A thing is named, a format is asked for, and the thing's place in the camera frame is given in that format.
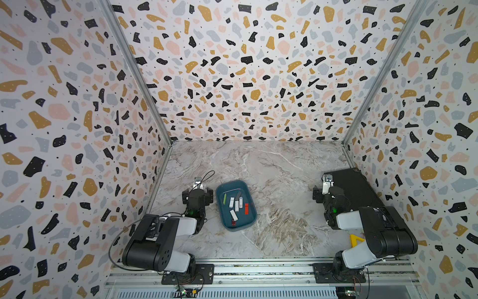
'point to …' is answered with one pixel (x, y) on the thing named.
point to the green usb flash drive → (224, 198)
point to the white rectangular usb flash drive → (241, 202)
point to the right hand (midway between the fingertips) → (326, 185)
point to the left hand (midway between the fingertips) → (198, 188)
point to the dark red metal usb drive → (233, 223)
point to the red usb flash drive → (246, 208)
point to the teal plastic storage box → (236, 205)
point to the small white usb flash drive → (231, 202)
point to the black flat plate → (357, 190)
